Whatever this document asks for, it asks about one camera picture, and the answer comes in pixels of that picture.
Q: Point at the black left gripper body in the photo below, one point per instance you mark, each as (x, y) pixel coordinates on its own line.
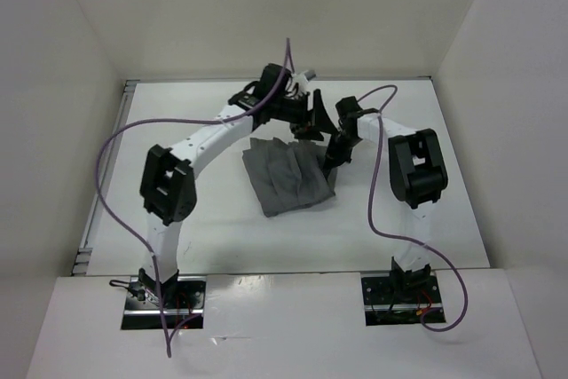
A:
(293, 111)

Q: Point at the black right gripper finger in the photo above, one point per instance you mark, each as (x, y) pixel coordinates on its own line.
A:
(345, 153)
(332, 154)

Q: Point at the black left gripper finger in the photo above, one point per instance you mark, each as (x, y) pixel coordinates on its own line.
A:
(321, 122)
(306, 132)

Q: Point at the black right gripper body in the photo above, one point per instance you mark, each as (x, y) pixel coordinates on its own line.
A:
(346, 139)

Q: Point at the grey pleated skirt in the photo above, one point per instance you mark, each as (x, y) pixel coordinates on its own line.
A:
(287, 176)

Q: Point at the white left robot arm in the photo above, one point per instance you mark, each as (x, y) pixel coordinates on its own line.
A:
(168, 184)

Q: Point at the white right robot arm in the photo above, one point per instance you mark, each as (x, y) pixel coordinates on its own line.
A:
(417, 176)

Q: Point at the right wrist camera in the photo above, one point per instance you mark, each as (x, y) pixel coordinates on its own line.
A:
(348, 108)

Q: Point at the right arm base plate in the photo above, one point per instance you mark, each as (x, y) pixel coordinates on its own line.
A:
(386, 306)

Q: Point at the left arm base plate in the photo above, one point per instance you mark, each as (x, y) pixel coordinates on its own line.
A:
(183, 306)

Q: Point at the aluminium table frame rail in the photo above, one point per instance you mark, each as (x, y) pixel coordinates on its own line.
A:
(107, 161)

